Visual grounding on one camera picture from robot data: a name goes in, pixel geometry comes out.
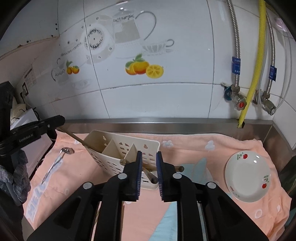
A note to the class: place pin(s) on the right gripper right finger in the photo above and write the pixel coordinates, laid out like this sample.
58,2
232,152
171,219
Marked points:
204,211

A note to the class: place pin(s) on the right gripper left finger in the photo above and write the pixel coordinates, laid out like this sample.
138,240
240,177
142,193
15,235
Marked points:
94,212

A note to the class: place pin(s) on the white floral ceramic plate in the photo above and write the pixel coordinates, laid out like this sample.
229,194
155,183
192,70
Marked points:
247,176

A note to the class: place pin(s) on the metal ladle spoon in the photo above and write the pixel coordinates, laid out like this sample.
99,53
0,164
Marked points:
63,151

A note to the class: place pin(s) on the wall power socket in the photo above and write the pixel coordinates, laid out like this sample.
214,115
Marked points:
24,90

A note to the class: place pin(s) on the peach printed towel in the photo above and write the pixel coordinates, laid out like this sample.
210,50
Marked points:
203,157

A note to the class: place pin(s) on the cream plastic utensil holder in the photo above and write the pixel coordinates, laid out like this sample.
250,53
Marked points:
107,149

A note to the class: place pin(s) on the white microwave oven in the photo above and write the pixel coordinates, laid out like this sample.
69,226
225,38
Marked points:
34,145

